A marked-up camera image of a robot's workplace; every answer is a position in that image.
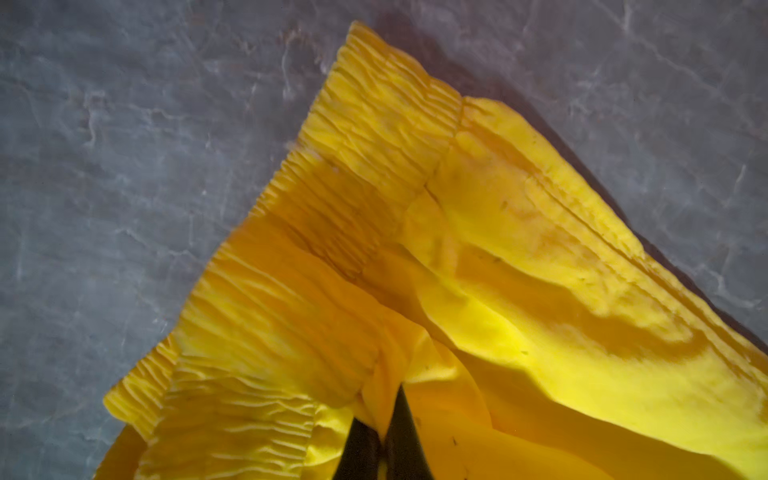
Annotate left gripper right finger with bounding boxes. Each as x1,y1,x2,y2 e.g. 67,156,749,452
385,387,434,480

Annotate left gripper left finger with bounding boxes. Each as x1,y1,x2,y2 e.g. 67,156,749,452
332,419,380,480

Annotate yellow shorts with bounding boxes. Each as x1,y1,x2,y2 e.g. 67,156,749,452
95,22,767,479

